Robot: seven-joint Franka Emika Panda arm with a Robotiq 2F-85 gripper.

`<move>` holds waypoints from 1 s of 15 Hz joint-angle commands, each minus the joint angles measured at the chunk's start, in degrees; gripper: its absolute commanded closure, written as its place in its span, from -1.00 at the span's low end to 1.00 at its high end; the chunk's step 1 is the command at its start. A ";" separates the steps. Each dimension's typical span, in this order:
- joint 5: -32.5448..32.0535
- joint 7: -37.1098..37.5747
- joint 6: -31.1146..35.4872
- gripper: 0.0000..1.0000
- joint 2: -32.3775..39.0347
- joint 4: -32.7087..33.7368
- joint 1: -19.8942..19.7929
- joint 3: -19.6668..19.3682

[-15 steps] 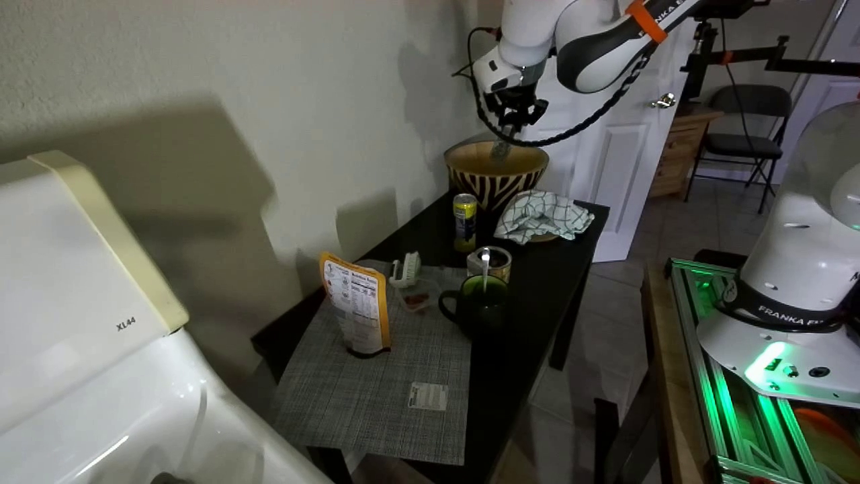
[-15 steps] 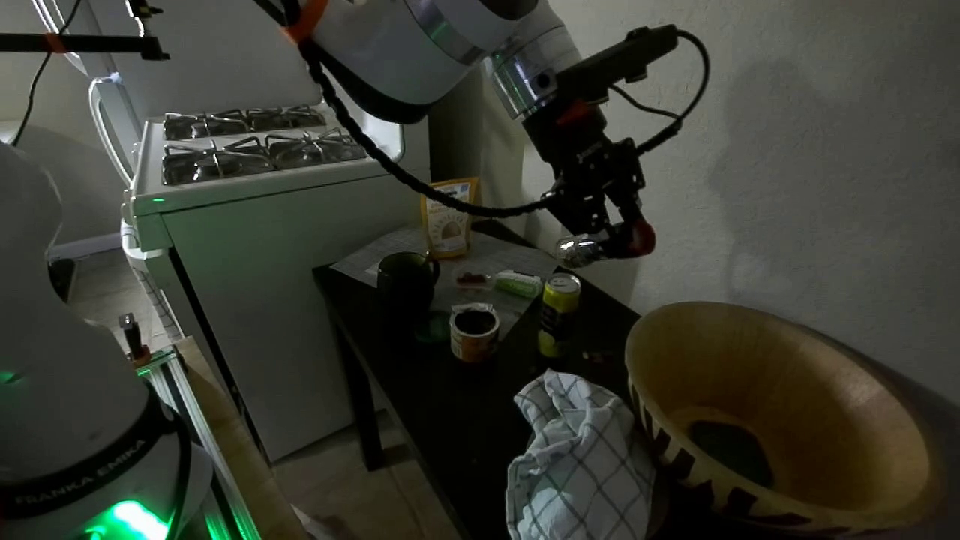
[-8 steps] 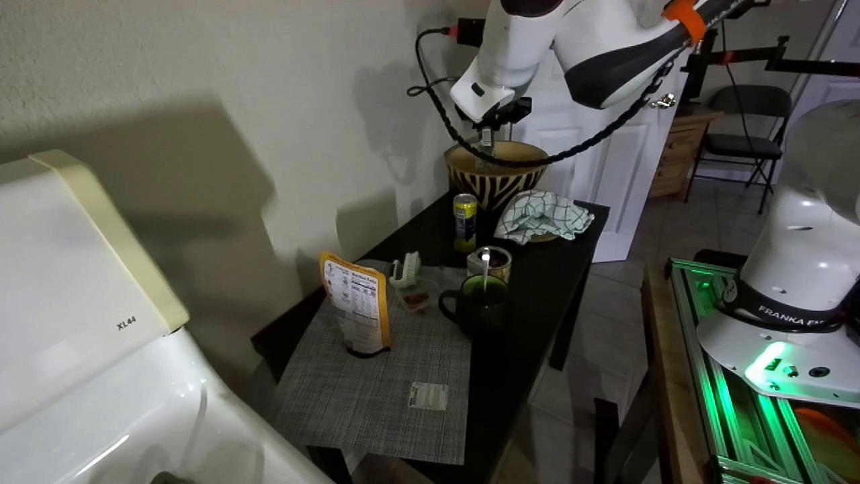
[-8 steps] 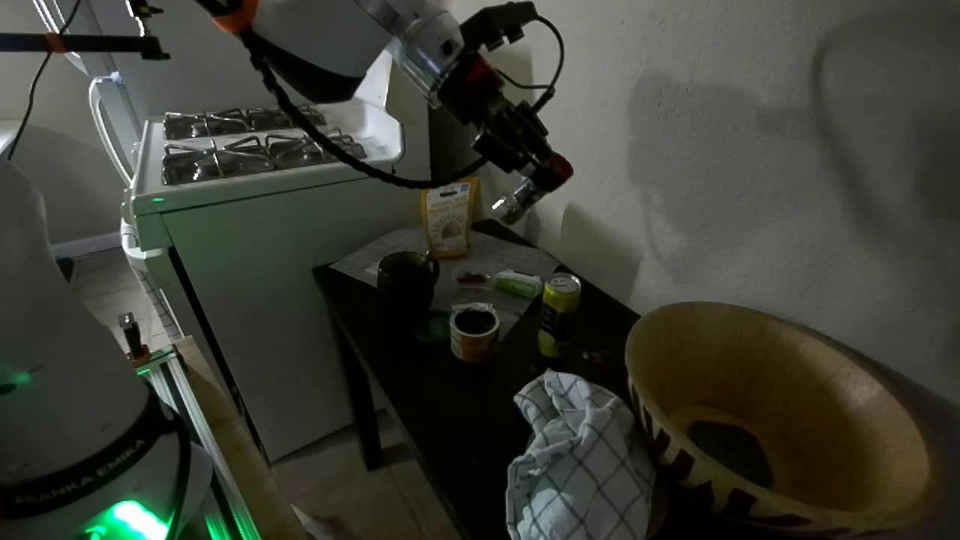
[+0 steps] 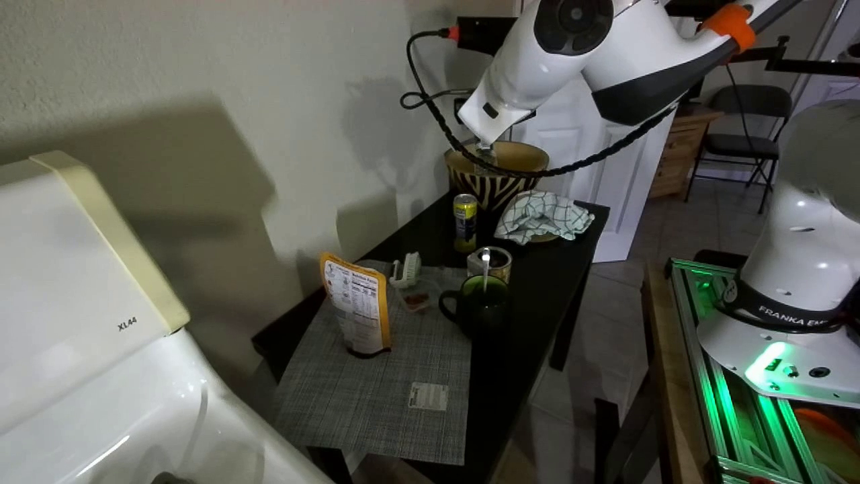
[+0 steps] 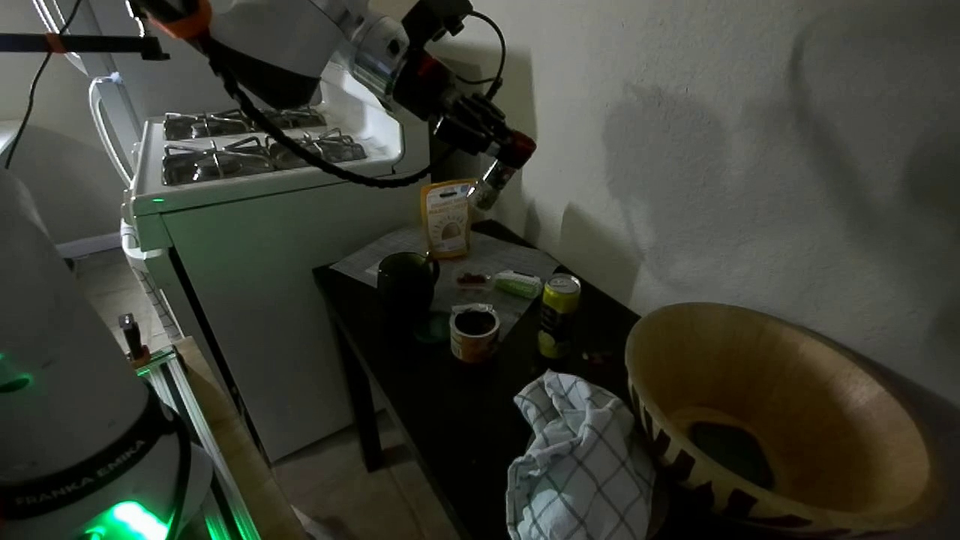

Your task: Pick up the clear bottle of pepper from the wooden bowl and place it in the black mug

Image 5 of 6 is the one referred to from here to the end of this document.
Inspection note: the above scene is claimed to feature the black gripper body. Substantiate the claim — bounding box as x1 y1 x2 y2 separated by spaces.
464 133 507 169

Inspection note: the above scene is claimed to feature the wooden zebra pattern bowl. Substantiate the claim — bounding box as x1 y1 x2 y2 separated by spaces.
443 138 550 214

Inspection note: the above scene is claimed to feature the black mug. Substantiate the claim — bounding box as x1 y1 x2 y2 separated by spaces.
435 272 516 342

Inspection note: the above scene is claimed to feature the yellow green drink can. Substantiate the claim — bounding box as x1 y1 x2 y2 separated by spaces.
452 190 480 254

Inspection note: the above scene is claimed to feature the white checked cloth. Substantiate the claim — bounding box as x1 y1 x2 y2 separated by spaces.
491 187 597 247

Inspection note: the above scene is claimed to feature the glass candle jar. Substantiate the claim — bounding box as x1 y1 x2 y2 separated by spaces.
464 243 516 290

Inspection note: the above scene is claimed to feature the small white green object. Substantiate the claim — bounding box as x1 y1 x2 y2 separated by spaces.
390 249 424 290

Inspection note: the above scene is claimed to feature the white panel door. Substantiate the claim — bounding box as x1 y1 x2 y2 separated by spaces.
534 77 682 266

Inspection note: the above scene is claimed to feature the black side table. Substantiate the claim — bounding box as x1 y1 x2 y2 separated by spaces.
249 187 613 484

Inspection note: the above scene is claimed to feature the small dark red packet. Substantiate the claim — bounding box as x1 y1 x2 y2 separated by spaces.
401 286 432 313

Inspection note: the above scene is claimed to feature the wooden drawer cabinet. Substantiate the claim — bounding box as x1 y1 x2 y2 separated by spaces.
648 105 725 200

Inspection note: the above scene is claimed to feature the white label sticker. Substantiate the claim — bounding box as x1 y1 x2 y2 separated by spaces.
405 378 452 414

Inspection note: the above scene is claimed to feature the black folding chair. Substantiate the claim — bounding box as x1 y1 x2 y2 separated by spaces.
687 79 795 214

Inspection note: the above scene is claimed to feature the grey grid mat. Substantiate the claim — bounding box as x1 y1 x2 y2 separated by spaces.
267 259 475 468

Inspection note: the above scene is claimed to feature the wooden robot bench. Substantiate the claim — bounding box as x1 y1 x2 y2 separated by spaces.
639 264 721 484

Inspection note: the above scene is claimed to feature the white stove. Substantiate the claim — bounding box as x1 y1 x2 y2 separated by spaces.
0 147 336 484

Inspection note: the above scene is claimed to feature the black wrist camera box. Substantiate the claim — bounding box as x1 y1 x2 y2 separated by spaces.
447 13 519 55

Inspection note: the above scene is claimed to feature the black camera stand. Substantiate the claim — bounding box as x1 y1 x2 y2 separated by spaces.
694 0 860 91

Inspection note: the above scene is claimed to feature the green lit aluminium frame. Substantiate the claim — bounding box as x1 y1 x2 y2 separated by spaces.
668 254 860 484

